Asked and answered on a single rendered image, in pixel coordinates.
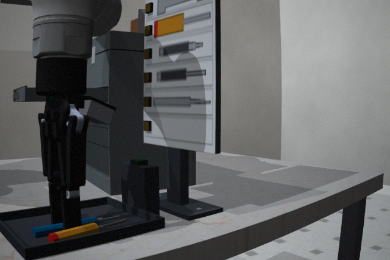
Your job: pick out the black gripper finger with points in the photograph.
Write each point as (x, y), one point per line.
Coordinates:
(72, 163)
(50, 162)

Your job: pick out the orange-handled screwdriver with red end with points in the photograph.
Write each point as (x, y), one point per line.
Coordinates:
(79, 231)

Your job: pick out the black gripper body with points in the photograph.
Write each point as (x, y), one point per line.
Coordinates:
(61, 80)

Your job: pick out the dark grey drawer chest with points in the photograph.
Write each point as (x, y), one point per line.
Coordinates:
(115, 76)

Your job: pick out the blue-handled tool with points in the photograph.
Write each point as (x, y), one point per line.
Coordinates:
(45, 230)

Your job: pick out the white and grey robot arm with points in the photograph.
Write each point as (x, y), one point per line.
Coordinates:
(65, 28)

